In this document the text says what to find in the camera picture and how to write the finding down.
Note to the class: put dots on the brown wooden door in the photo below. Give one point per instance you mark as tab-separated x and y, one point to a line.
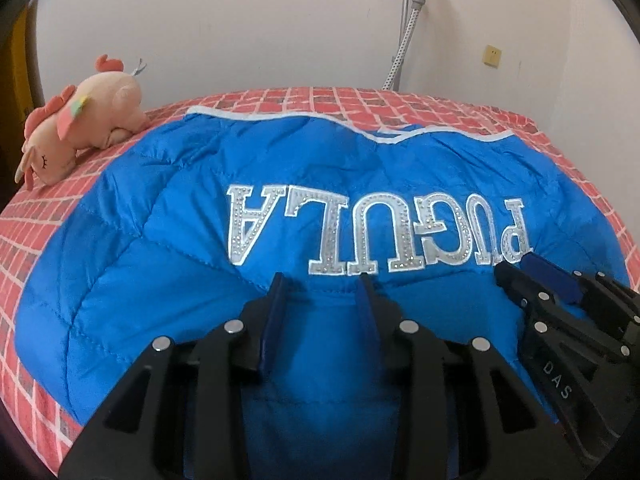
19	59

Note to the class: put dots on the yellow wall socket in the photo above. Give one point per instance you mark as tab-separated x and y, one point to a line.
492	56

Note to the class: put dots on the pink unicorn plush toy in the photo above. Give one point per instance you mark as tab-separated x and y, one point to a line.
103	110

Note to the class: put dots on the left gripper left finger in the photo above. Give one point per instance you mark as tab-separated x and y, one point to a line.
177	412

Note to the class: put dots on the blue puffer jacket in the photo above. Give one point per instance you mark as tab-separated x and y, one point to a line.
195	219

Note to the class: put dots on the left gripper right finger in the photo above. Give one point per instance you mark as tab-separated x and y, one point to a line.
463	412

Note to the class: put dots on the red plaid bed cover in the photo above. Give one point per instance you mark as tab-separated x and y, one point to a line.
36	430

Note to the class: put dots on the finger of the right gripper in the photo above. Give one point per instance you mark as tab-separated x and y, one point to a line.
611	305
542	306

